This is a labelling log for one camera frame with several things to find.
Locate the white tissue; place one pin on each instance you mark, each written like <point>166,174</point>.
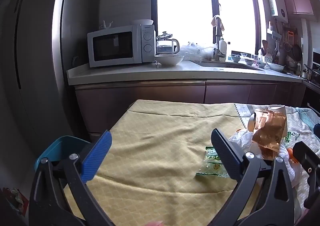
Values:
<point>241,140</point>

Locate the large white bowl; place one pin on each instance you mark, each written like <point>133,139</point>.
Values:
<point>170,60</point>

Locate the white bottle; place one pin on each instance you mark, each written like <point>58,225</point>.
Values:
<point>223,47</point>

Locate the kitchen counter cabinet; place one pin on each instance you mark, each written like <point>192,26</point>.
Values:
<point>150,96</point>

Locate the white foam net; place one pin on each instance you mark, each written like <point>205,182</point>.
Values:
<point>297,173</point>

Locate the blue plastic bin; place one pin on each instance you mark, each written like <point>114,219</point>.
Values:
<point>65,145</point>

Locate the white water heater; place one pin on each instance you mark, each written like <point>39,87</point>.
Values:
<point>277,4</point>

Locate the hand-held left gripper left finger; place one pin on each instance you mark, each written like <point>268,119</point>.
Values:
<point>98,157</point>

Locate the small steel pot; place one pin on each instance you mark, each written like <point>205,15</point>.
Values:
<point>305,74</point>

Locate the grey printed cloth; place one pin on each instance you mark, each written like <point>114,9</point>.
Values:
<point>301,118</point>

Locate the white dish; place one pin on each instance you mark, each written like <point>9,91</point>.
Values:
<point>275,66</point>

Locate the glass kettle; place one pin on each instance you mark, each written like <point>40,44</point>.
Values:
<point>165,45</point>

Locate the kitchen sink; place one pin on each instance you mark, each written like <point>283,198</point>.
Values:
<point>225,65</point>

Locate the orange grater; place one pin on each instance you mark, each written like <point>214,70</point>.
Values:
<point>291,37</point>

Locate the metal strainer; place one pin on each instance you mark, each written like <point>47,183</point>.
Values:
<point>287,46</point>

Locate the grey refrigerator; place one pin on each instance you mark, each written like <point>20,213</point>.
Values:
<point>37,53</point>

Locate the white figurine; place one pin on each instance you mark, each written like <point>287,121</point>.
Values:
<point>106,25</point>

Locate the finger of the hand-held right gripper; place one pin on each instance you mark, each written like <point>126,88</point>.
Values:
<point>317,131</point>
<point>306,153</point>

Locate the small green wrapper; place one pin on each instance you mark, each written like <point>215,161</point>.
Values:
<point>291,137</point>

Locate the black kitchen appliance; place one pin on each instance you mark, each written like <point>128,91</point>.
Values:
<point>316,62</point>

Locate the copper foil bag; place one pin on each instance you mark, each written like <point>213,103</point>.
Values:
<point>268,128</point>

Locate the utensil holder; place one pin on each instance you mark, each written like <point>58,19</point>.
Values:
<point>266,56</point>

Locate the green snack wrapper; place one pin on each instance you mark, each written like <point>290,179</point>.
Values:
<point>212,166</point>

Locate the black frying pan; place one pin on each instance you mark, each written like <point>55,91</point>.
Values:
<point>297,52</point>

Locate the white microwave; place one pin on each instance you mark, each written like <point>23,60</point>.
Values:
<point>112,46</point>

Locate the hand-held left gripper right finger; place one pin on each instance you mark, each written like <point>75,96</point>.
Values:
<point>225,157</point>

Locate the hanging rag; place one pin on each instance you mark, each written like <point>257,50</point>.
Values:
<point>216,22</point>

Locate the yellow tablecloth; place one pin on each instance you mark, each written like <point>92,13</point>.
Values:
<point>162,128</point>

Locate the clear plastic bags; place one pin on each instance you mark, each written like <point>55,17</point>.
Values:
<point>197,52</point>

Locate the steel faucet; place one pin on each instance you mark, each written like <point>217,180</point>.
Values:
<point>218,55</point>

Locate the orange peel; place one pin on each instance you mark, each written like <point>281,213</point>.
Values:
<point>290,153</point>

